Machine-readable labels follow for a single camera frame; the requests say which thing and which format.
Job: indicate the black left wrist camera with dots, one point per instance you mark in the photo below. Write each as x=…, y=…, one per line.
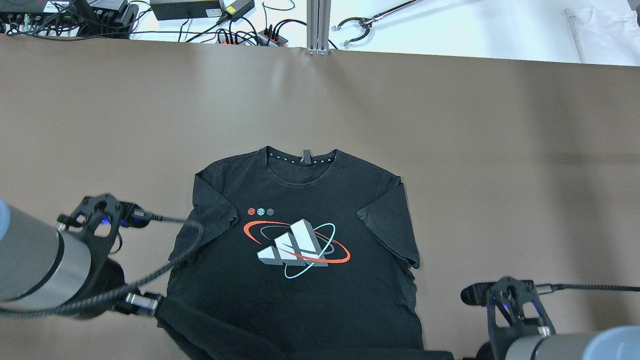
x=97, y=220

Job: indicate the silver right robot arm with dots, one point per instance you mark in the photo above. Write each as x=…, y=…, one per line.
x=619, y=343

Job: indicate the black power adapter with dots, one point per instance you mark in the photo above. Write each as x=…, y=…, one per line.
x=165, y=10

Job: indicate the aluminium frame post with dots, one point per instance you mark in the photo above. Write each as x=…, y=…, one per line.
x=318, y=23

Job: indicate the reacher grabber tool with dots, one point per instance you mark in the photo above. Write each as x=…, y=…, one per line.
x=366, y=23

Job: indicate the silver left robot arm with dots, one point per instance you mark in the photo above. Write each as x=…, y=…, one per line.
x=66, y=270

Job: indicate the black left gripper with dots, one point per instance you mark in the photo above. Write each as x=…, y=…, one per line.
x=108, y=284

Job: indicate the black t-shirt with logo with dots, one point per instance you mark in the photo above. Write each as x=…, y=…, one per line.
x=302, y=259

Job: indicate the white cloth on side table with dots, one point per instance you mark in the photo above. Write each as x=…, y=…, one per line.
x=604, y=37

